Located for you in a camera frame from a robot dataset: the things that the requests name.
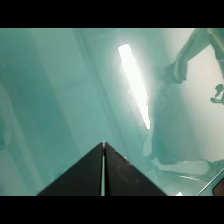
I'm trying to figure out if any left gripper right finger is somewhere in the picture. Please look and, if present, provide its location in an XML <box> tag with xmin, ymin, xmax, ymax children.
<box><xmin>103</xmin><ymin>141</ymin><xmax>168</xmax><ymax>197</ymax></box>

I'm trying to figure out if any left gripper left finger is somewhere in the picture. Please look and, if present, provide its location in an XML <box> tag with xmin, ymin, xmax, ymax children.
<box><xmin>37</xmin><ymin>141</ymin><xmax>104</xmax><ymax>197</ymax></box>

